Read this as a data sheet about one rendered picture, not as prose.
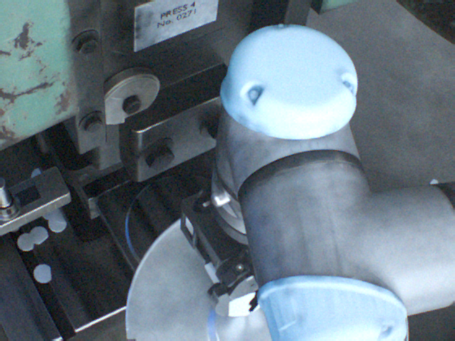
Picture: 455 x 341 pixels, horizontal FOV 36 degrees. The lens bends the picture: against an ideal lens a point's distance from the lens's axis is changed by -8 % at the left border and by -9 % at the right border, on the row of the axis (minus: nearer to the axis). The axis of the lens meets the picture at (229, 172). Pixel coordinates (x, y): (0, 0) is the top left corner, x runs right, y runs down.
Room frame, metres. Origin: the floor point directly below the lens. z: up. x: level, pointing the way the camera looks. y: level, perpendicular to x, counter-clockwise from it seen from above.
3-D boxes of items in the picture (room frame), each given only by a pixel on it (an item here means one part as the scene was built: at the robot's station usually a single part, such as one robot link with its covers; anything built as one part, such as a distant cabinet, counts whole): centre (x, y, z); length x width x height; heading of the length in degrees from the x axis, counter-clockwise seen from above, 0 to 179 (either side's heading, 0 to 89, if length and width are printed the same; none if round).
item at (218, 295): (0.24, -0.02, 0.88); 0.05 x 0.02 x 0.09; 130
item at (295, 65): (0.26, -0.03, 1.10); 0.09 x 0.08 x 0.11; 20
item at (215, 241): (0.27, -0.02, 0.94); 0.09 x 0.08 x 0.12; 40
